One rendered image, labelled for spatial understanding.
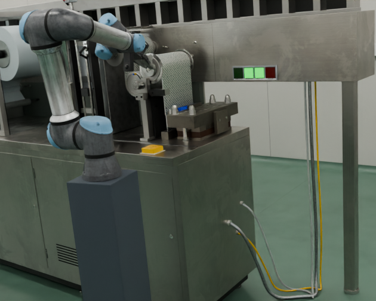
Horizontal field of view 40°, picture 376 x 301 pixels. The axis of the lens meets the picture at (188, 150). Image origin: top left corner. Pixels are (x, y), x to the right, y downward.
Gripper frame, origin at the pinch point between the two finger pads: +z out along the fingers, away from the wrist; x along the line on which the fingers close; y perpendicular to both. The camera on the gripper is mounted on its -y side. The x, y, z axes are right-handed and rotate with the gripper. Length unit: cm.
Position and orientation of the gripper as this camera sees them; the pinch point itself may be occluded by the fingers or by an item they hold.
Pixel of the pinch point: (148, 68)
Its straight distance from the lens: 253.8
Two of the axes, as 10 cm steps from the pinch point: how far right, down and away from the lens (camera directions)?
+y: 3.1, -8.9, 3.2
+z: 5.0, 4.4, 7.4
